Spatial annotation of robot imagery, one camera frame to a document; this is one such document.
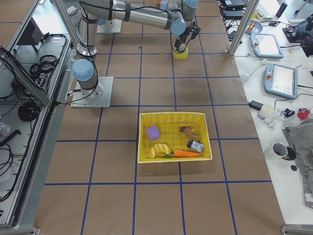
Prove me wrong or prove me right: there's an aluminium frame post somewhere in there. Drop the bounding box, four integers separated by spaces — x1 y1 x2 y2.
228 0 259 56

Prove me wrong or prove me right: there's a small blue can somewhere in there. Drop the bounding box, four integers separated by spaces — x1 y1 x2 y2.
187 140 204 153

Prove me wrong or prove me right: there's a white mug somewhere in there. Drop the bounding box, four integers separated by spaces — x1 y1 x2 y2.
264 142 296 161

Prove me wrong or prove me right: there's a toy carrot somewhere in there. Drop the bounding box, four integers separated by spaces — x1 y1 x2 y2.
164 150 201 158

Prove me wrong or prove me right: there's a brass cylinder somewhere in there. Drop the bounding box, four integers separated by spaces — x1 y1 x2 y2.
247 22 256 32

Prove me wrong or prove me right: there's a grey cloth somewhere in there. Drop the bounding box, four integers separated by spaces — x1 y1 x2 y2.
282 120 313 208

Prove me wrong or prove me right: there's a brown toy figure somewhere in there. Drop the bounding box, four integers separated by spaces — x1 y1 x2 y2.
179 126 198 140

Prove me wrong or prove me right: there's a near teach pendant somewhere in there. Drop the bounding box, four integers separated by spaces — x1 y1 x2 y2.
263 63 298 100

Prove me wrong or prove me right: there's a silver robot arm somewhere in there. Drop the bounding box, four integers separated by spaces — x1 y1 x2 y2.
72 0 201 103

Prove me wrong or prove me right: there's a yellow tape roll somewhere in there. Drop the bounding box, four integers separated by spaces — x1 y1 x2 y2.
174 49 189 60

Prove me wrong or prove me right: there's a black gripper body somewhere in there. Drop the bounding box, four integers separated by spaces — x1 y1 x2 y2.
176 21 201 42

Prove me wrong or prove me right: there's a toy banana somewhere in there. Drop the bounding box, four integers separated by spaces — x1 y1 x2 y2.
149 143 171 159

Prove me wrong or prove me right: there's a blue plate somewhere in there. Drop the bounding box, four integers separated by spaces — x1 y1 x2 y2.
245 20 263 34

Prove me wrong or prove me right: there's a teach pendant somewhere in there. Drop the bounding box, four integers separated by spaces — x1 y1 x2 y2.
263 63 298 100
250 33 284 59

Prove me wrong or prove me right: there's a purple block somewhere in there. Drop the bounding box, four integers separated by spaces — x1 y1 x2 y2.
147 126 161 141

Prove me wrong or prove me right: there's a black power adapter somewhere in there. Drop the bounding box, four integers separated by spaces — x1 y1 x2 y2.
248 100 263 111

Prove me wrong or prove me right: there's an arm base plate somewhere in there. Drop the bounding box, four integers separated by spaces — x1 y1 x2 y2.
97 19 122 34
70 76 113 108

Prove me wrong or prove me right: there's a white paper cup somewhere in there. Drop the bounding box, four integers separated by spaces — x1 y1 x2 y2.
257 104 274 119

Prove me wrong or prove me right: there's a yellow plastic basket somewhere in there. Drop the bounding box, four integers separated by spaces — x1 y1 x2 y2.
137 112 212 164

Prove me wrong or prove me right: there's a far teach pendant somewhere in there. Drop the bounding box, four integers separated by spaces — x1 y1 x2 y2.
250 33 284 59

